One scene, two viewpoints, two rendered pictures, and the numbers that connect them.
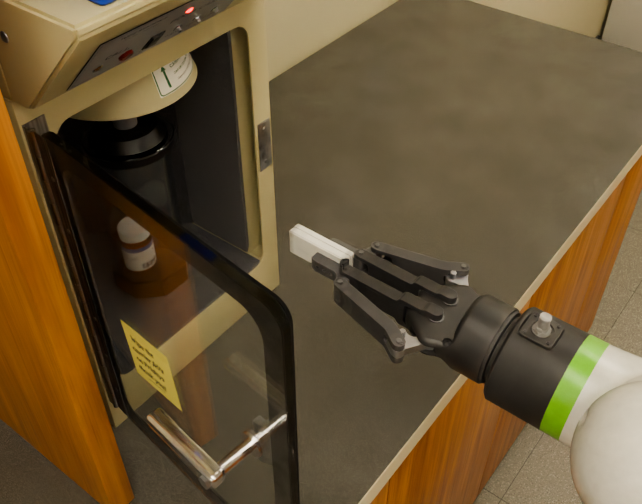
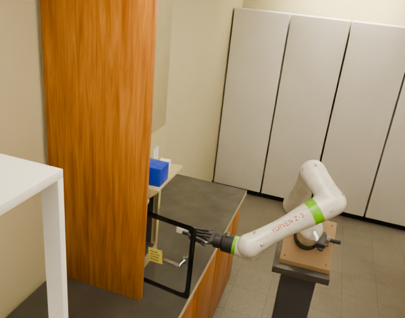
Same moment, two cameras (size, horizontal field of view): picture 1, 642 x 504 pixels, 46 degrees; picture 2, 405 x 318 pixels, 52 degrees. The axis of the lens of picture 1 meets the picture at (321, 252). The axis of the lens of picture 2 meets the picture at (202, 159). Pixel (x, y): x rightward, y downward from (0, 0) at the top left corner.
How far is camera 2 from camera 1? 1.41 m
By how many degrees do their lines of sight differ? 27
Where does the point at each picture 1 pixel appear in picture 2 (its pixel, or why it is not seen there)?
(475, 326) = (217, 236)
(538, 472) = not seen: outside the picture
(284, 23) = not seen: hidden behind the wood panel
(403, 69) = (168, 195)
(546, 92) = (209, 199)
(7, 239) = (142, 226)
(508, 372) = (224, 242)
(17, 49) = not seen: hidden behind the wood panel
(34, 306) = (142, 240)
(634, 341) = (244, 280)
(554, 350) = (231, 237)
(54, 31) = (152, 191)
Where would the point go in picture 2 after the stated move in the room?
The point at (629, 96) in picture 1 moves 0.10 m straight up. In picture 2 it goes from (230, 198) to (232, 186)
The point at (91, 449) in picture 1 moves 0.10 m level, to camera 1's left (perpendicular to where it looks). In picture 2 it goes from (141, 277) to (120, 281)
